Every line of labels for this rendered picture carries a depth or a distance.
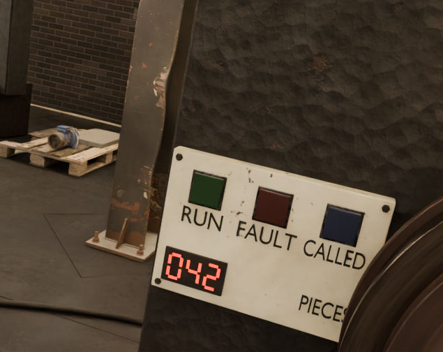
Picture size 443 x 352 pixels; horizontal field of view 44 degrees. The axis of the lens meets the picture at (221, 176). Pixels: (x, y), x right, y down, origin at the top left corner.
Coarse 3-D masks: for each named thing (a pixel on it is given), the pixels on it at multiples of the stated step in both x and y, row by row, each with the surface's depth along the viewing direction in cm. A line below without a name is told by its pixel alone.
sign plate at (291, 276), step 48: (240, 192) 65; (288, 192) 63; (336, 192) 62; (192, 240) 67; (240, 240) 66; (288, 240) 64; (336, 240) 62; (384, 240) 61; (192, 288) 69; (240, 288) 67; (288, 288) 65; (336, 288) 64; (336, 336) 65
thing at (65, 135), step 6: (60, 126) 489; (66, 126) 493; (72, 126) 506; (60, 132) 490; (66, 132) 489; (72, 132) 499; (48, 138) 482; (54, 138) 484; (60, 138) 480; (66, 138) 488; (72, 138) 500; (78, 138) 509; (54, 144) 484; (60, 144) 482; (66, 144) 491; (72, 144) 501; (78, 144) 513
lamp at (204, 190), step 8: (200, 176) 65; (208, 176) 65; (200, 184) 65; (208, 184) 65; (216, 184) 65; (192, 192) 66; (200, 192) 65; (208, 192) 65; (216, 192) 65; (192, 200) 66; (200, 200) 66; (208, 200) 65; (216, 200) 65; (216, 208) 65
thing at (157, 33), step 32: (160, 0) 309; (192, 0) 335; (160, 32) 313; (160, 64) 316; (128, 96) 326; (160, 96) 318; (128, 128) 329; (160, 128) 324; (128, 160) 333; (160, 160) 360; (128, 192) 337; (160, 192) 363; (128, 224) 342; (128, 256) 331
